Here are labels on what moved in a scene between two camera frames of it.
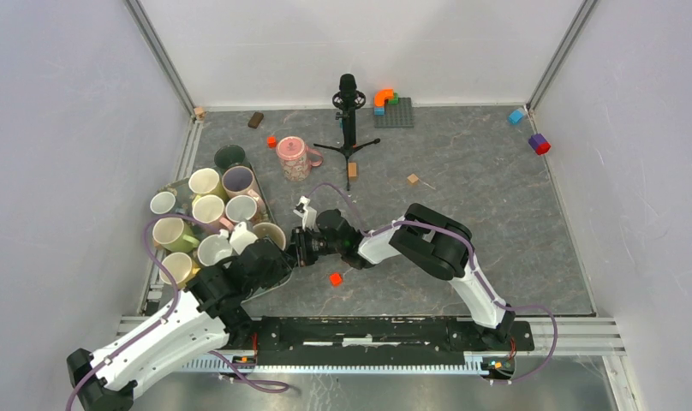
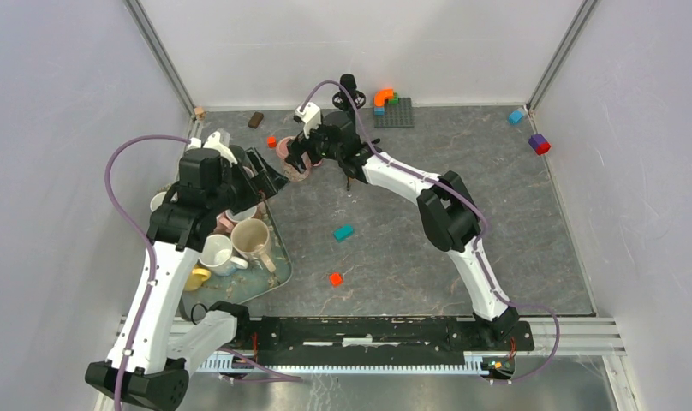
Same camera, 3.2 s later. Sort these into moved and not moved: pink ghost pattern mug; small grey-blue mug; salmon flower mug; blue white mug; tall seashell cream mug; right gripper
Moved: right gripper; tall seashell cream mug
Not moved: small grey-blue mug; pink ghost pattern mug; blue white mug; salmon flower mug
